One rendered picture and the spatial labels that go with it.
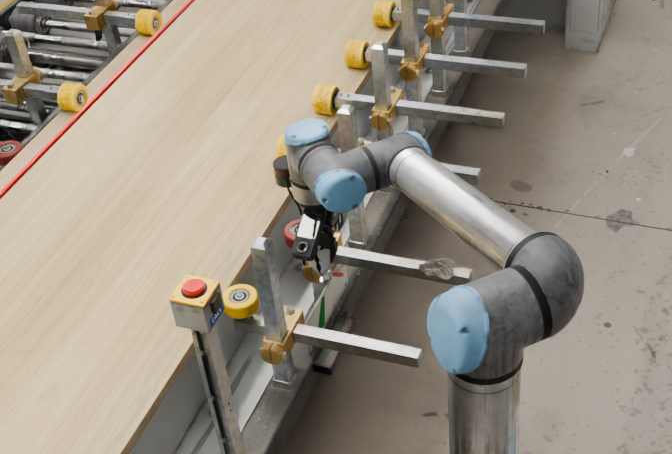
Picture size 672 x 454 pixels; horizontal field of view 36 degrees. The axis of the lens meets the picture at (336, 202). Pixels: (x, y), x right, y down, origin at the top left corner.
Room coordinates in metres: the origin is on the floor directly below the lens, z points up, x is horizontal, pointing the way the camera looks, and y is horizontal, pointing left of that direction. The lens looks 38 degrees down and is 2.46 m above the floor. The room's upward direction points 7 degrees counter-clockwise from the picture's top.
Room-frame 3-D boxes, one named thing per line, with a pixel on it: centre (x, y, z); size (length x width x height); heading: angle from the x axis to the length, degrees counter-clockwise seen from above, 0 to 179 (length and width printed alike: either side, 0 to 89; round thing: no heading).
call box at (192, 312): (1.39, 0.27, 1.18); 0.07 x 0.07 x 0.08; 65
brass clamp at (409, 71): (2.56, -0.27, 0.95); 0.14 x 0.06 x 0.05; 155
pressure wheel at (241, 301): (1.71, 0.24, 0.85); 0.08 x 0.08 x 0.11
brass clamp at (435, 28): (2.78, -0.37, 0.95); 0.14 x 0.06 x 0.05; 155
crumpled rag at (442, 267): (1.77, -0.22, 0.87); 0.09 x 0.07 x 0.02; 65
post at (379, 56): (2.31, -0.15, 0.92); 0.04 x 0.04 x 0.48; 65
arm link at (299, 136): (1.70, 0.04, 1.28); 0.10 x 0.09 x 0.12; 20
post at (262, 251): (1.63, 0.16, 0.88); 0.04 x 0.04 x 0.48; 65
